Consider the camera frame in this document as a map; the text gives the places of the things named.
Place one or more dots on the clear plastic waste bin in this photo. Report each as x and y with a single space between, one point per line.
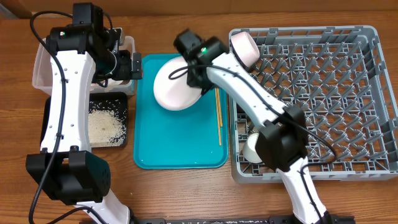
42 77

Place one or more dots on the teal plastic tray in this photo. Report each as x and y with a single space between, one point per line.
186 139

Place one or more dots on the large pink plate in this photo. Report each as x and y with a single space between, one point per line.
174 95

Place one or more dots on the wooden chopstick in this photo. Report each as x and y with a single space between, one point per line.
218 118
220 107

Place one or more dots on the black tray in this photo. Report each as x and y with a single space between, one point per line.
118 102

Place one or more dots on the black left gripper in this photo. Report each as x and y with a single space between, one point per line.
128 71

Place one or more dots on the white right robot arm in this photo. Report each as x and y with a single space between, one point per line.
282 133

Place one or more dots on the white paper cup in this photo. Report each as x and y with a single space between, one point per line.
249 149

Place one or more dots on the pink bowl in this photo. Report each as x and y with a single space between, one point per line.
245 48

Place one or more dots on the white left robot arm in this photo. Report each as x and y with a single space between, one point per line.
65 169

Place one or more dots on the grey dishwasher rack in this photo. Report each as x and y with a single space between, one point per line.
338 76

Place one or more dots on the rice food waste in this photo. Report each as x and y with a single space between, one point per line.
105 127

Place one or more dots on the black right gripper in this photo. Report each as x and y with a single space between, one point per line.
194 79

